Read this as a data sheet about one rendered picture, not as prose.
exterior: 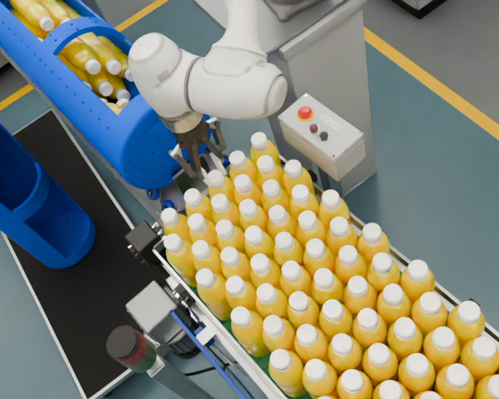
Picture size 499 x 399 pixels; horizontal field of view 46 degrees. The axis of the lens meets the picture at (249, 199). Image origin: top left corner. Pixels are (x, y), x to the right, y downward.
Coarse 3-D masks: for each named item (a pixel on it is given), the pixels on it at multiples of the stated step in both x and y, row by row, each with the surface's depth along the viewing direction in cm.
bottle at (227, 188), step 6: (228, 180) 143; (216, 186) 141; (222, 186) 142; (228, 186) 142; (234, 186) 145; (210, 192) 143; (216, 192) 142; (222, 192) 142; (228, 192) 143; (228, 198) 144
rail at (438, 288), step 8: (280, 160) 154; (320, 192) 146; (352, 216) 140; (360, 224) 139; (392, 248) 134; (400, 256) 132; (408, 264) 132; (440, 288) 127; (448, 296) 125; (456, 304) 125; (488, 328) 120; (496, 336) 120
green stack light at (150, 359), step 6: (150, 342) 114; (150, 348) 111; (150, 354) 111; (156, 354) 114; (144, 360) 110; (150, 360) 112; (126, 366) 109; (132, 366) 109; (138, 366) 110; (144, 366) 111; (150, 366) 113; (138, 372) 113
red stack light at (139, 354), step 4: (140, 336) 108; (140, 340) 107; (144, 340) 109; (140, 344) 107; (144, 344) 109; (140, 348) 107; (144, 348) 109; (136, 352) 106; (140, 352) 107; (144, 352) 109; (132, 356) 106; (136, 356) 107; (140, 356) 108; (144, 356) 109; (116, 360) 107; (120, 360) 106; (124, 360) 106; (128, 360) 106; (132, 360) 107; (136, 360) 108; (140, 360) 109; (124, 364) 108; (128, 364) 108; (132, 364) 108
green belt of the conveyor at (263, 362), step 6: (174, 270) 153; (180, 276) 152; (192, 288) 149; (198, 294) 148; (216, 318) 143; (222, 324) 142; (228, 324) 142; (228, 330) 141; (234, 336) 140; (270, 354) 136; (258, 360) 136; (264, 360) 135; (264, 366) 135; (270, 378) 133; (276, 384) 132; (306, 396) 129
